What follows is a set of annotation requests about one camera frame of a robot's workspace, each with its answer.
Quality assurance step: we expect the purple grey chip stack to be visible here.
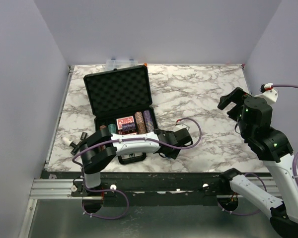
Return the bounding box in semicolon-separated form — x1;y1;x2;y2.
122;122;136;131

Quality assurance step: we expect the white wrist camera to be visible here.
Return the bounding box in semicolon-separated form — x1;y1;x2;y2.
175;119;190;130
257;83;279;105

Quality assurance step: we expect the clear plastic box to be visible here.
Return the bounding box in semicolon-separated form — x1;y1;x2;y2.
105;59;138;71

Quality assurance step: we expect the black white tool on table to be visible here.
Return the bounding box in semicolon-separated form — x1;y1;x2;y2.
62;132;87;155

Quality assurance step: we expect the orange chip stack upper right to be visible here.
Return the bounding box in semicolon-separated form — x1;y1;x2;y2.
135;112;147;134

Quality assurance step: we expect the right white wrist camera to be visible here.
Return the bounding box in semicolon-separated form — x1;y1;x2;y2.
257;83;279;105

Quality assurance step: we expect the black mounting rail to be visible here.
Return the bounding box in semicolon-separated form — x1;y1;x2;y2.
30;172;236;208

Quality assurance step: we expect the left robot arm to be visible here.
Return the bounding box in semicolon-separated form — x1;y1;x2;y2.
79;128;193;196

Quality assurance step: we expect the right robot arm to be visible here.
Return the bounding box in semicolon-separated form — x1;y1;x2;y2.
218;83;298;238

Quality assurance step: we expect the black poker set case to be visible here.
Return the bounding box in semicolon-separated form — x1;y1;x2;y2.
83;64;163;166

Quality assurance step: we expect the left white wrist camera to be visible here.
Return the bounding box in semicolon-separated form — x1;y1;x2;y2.
175;119;190;130

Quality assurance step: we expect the green chip stack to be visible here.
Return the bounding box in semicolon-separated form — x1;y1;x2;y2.
108;123;117;134

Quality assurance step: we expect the red playing card deck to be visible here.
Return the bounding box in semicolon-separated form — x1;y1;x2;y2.
116;116;134;130

